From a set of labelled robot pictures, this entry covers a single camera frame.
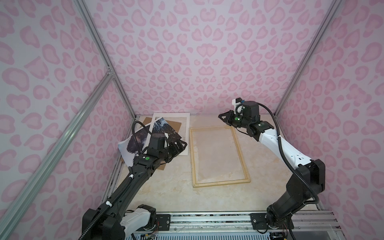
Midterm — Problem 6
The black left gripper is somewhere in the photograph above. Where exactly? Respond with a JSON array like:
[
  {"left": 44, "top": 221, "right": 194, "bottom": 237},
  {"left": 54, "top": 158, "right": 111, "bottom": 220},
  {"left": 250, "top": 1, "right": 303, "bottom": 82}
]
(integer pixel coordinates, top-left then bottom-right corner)
[{"left": 159, "top": 138, "right": 188, "bottom": 162}]

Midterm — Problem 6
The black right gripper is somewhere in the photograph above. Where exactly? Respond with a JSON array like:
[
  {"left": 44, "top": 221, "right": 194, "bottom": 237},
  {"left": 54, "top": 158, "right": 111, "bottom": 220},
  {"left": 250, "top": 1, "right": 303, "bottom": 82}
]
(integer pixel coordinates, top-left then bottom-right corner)
[{"left": 218, "top": 110, "right": 252, "bottom": 130}]

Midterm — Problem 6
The white mat board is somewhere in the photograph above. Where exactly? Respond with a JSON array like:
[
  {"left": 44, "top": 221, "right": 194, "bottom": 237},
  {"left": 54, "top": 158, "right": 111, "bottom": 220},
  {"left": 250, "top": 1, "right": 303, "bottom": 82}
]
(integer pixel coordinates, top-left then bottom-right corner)
[{"left": 148, "top": 113, "right": 190, "bottom": 144}]

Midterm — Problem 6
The clear acrylic sheet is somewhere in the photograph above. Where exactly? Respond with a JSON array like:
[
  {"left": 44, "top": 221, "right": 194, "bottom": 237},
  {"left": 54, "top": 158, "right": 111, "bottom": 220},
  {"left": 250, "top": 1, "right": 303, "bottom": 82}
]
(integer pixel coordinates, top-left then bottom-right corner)
[{"left": 193, "top": 128, "right": 245, "bottom": 181}]

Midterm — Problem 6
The dark landscape photo print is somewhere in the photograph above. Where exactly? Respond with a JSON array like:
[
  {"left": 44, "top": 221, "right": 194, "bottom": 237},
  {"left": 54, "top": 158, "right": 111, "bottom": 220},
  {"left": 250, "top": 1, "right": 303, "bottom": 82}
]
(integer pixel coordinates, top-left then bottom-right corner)
[{"left": 118, "top": 117, "right": 182, "bottom": 168}]

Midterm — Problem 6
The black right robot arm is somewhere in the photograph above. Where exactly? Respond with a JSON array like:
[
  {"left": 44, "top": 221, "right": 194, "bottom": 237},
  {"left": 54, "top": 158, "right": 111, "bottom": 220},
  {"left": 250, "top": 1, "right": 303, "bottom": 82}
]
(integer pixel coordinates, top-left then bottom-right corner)
[{"left": 218, "top": 104, "right": 326, "bottom": 230}]

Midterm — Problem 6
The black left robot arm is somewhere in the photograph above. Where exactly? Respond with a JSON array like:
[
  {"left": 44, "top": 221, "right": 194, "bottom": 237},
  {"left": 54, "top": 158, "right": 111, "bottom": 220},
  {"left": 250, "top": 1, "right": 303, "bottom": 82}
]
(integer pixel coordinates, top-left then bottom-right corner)
[{"left": 79, "top": 133, "right": 188, "bottom": 240}]

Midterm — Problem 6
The brown cardboard backing board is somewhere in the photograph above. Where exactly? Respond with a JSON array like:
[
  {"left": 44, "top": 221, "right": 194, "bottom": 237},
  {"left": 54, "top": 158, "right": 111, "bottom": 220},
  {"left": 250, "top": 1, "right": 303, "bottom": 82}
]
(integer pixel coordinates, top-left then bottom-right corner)
[{"left": 119, "top": 116, "right": 183, "bottom": 171}]

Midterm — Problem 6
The diagonal aluminium strut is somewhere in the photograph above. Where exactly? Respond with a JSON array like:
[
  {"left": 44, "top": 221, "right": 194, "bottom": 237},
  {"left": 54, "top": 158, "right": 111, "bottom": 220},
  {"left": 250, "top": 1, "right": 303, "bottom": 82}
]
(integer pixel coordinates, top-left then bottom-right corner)
[{"left": 1, "top": 73, "right": 114, "bottom": 240}]

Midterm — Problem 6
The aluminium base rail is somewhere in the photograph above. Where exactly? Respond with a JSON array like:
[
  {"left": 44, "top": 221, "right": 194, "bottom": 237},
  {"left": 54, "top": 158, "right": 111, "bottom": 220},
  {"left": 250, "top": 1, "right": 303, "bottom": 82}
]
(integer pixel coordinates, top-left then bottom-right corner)
[{"left": 79, "top": 210, "right": 346, "bottom": 240}]

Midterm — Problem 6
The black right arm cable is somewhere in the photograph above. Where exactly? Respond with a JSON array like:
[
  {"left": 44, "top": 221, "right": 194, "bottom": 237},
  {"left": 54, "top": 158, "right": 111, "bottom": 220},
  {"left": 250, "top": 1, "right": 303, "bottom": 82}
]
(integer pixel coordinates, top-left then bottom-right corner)
[{"left": 256, "top": 101, "right": 320, "bottom": 205}]

